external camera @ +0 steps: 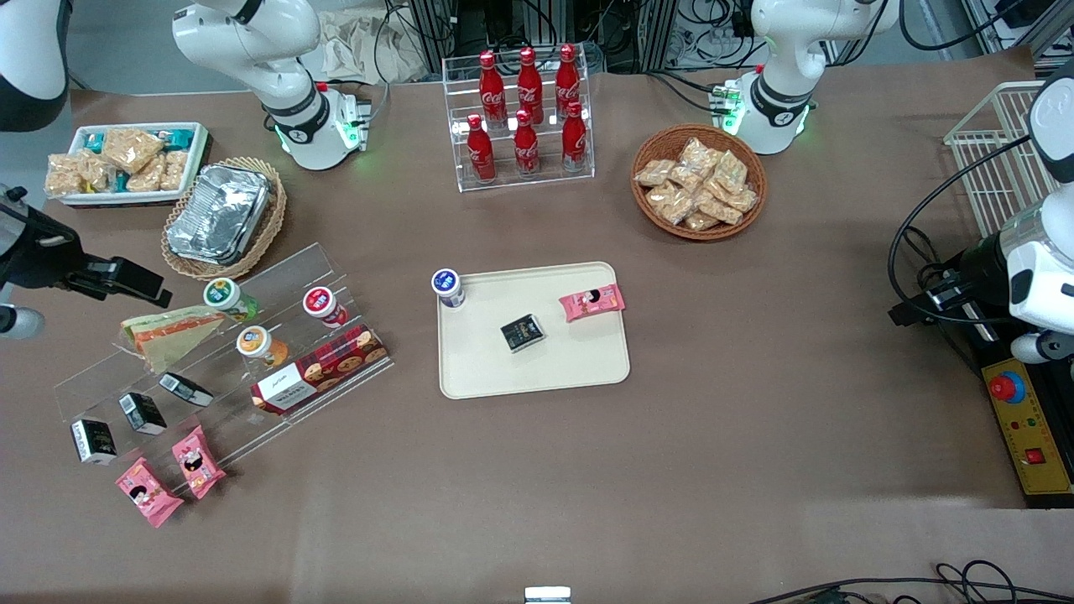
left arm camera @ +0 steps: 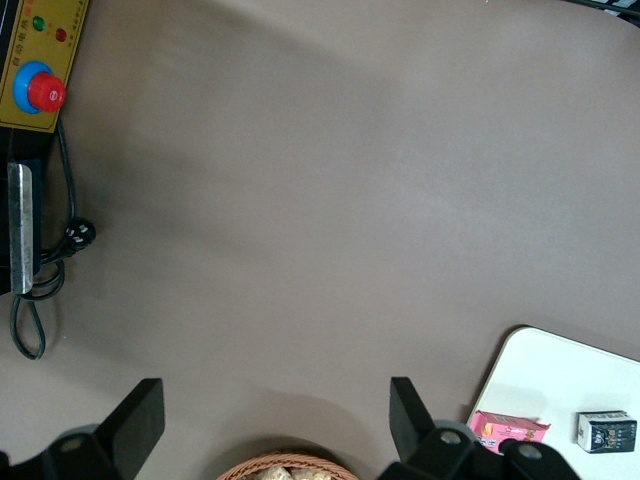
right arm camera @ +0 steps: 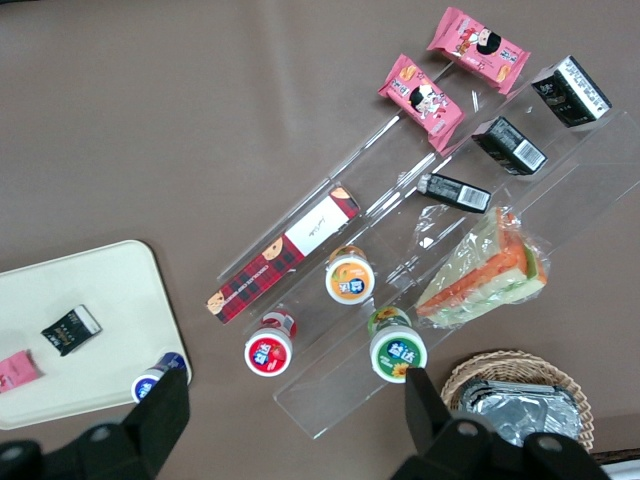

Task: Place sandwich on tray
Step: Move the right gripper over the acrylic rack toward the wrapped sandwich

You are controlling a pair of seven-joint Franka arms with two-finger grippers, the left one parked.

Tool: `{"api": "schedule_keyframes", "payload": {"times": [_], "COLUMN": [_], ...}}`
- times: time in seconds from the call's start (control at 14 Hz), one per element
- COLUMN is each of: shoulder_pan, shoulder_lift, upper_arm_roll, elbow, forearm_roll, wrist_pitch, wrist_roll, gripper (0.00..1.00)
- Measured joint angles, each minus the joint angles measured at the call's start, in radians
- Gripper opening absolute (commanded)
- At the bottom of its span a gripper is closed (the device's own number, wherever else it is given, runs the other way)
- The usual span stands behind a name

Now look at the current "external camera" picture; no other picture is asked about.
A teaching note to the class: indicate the small black carton box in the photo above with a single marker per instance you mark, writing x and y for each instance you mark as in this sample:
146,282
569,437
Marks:
186,389
143,413
94,441
522,333

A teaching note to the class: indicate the puffed rice snack packet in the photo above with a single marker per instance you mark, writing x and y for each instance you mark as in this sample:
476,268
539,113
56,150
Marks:
132,147
96,172
174,170
144,176
63,176

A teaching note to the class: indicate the green lid yogurt cup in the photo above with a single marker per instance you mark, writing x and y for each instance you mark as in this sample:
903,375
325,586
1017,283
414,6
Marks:
222,294

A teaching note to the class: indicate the yellow emergency stop box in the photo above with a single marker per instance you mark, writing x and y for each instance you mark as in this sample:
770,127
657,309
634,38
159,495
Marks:
1028,436

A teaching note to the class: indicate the clear acrylic stepped display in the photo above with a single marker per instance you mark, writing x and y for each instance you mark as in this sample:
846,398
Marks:
101,394

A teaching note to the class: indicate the brown table cover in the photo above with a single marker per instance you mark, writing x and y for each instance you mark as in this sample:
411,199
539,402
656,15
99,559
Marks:
755,403

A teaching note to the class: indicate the aluminium equipment frame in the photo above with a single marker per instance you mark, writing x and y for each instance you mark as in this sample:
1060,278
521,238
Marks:
638,33

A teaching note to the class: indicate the clear bag of crackers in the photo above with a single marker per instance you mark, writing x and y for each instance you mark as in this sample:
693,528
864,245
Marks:
686,178
696,153
701,221
732,170
740,198
669,203
720,210
654,173

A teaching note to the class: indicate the white rectangular snack tray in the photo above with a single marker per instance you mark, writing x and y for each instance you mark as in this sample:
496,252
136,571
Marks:
197,159

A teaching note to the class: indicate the pink snack packet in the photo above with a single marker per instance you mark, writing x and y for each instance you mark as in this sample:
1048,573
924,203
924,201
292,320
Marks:
199,463
592,303
148,493

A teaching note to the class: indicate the red lid yogurt cup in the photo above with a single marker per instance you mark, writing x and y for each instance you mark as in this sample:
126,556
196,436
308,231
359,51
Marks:
320,302

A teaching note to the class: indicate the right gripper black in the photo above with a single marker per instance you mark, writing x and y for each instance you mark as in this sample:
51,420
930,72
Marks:
38,249

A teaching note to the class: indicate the beige plastic tray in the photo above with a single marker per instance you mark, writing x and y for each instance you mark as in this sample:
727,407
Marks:
579,361

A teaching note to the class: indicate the blue lid yogurt cup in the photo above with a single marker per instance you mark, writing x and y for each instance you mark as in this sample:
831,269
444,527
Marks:
447,285

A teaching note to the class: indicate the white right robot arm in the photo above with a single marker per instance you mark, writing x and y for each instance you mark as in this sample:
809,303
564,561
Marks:
252,42

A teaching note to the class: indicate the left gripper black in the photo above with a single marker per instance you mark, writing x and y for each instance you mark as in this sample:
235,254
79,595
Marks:
977,267

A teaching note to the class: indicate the small white device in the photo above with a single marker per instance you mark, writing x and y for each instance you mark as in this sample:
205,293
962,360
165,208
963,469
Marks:
547,596

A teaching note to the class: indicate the red cola bottle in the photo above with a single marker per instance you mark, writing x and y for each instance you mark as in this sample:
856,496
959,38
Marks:
567,80
481,151
492,88
574,141
526,147
529,84

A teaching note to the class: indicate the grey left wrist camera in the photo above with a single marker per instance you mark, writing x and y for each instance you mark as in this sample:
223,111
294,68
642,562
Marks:
1040,346

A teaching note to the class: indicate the aluminium foil container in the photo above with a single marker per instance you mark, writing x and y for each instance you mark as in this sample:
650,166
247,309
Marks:
218,214

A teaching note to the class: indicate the red plaid cookie box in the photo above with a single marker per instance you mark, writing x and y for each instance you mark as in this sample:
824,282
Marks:
327,369

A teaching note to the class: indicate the light straw wicker basket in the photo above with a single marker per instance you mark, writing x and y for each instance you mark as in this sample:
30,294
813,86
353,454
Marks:
185,264

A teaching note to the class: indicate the teal snack packet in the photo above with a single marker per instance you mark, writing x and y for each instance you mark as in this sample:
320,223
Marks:
94,143
179,139

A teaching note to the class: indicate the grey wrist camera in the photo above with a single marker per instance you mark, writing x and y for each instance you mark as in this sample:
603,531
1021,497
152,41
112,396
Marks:
21,323
1040,346

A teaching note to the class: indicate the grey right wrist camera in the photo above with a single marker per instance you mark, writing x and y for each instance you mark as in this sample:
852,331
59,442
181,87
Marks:
21,323

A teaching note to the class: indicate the crumpled beige paper bag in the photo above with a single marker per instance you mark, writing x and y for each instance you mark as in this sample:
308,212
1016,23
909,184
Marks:
361,46

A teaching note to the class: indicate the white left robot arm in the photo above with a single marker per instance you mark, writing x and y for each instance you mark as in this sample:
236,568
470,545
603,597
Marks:
789,50

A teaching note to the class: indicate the clear acrylic bottle rack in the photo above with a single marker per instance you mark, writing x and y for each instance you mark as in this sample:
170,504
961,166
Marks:
453,176

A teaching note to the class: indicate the triangle sandwich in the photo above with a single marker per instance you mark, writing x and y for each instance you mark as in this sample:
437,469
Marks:
172,335

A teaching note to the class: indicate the orange lid yogurt cup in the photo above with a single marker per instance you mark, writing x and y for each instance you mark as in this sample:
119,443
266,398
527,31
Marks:
254,342

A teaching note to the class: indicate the brown wicker basket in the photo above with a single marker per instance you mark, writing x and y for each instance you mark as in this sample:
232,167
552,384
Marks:
646,220

